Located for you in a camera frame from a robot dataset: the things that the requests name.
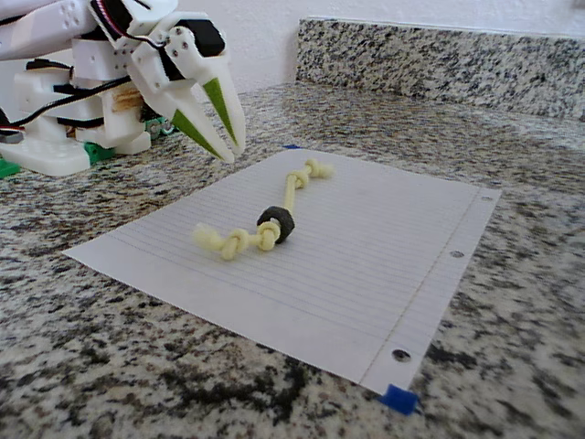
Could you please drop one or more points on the blue tape piece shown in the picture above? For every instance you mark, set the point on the blue tape piece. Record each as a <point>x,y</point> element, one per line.
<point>291,147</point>
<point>400,399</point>

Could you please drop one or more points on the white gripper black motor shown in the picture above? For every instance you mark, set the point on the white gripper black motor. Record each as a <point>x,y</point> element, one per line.
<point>161,79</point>

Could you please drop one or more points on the green controller board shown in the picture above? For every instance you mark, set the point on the green controller board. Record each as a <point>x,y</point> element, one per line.
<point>157,127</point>

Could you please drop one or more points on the granite backsplash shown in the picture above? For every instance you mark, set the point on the granite backsplash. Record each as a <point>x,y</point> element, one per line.
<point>434,59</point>

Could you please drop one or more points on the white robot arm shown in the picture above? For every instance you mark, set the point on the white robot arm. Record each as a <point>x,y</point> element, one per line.
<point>41,157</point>

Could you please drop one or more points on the lined paper sheet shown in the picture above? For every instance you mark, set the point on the lined paper sheet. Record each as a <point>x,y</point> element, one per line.
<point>365,274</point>

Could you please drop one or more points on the green base clamp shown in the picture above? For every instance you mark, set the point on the green base clamp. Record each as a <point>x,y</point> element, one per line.
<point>98,153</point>
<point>8,169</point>

